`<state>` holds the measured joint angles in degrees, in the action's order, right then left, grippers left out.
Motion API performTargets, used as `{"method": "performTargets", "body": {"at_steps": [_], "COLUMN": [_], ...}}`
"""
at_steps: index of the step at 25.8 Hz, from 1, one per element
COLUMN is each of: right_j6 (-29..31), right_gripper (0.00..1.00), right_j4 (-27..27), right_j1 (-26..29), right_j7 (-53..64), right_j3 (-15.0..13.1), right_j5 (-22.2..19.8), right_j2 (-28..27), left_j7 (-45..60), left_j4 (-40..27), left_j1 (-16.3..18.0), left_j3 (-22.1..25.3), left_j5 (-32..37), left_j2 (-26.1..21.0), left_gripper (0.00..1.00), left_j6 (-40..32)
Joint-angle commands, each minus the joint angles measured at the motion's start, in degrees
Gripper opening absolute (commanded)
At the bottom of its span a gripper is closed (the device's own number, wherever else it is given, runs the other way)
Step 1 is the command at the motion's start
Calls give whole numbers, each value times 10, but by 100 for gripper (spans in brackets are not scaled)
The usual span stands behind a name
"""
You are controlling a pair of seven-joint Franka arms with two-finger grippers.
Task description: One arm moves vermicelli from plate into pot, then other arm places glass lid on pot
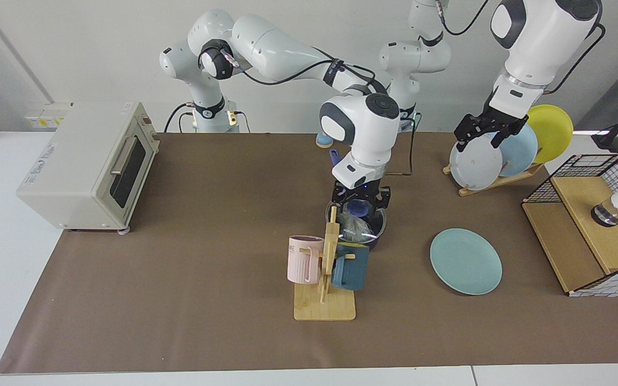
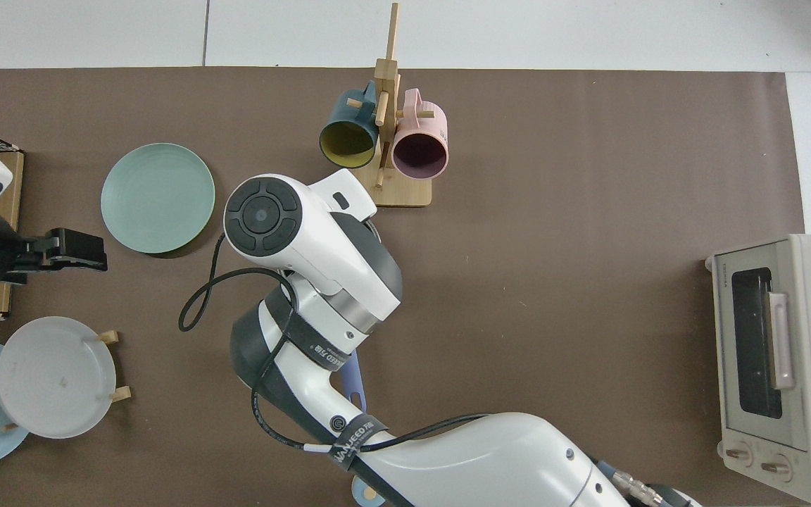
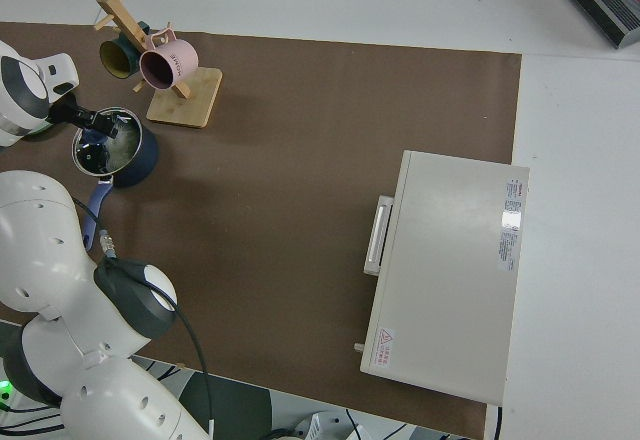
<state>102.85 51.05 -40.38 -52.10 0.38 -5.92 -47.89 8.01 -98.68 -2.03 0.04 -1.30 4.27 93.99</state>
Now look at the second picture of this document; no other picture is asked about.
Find wooden cup stand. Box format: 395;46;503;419
356;2;434;208

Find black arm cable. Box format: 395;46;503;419
178;232;494;455

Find pink mug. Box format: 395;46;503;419
391;88;449;180

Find wooden plate rack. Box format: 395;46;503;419
0;330;132;432

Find cable with silver plug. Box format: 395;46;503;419
592;458;703;507

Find grey plate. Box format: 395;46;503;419
0;316;117;439

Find black pot with blue handle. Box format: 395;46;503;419
341;349;368;413

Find brown table cloth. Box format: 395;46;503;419
0;67;806;507

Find dark teal mug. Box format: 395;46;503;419
318;80;380;169

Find teal plate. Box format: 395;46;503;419
101;143;216;254

